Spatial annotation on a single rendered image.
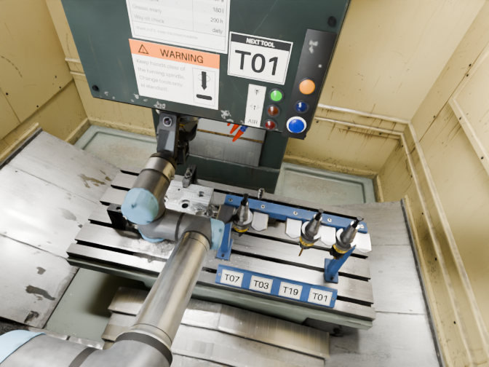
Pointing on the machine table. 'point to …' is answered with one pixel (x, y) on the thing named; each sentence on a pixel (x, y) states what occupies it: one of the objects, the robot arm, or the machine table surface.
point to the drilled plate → (178, 199)
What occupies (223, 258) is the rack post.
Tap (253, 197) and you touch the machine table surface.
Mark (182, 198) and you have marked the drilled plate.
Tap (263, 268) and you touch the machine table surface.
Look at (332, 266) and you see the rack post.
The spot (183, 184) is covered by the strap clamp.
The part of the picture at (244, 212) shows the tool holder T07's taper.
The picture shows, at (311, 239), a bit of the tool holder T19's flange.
